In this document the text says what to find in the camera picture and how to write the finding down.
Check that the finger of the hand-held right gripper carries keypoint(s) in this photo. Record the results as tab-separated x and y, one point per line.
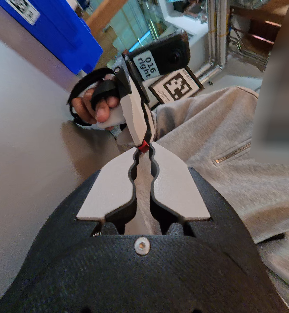
134	115
151	122

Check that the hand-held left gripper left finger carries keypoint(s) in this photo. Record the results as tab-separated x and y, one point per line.
107	190

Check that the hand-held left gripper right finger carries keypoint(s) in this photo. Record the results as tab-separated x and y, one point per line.
178	190

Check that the small red part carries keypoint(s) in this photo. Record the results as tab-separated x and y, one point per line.
143	147

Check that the person's right forearm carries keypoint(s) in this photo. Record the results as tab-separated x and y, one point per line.
195	115

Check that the person's right hand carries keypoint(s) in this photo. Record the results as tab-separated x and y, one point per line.
85	110

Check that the framed marker poster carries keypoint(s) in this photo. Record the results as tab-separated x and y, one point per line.
181	85

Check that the wooden beam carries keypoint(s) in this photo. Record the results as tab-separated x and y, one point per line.
102	17

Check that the blue storage bin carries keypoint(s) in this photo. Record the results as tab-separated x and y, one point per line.
61	31

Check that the silver ventilation ducts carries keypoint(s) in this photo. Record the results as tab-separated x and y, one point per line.
216	36

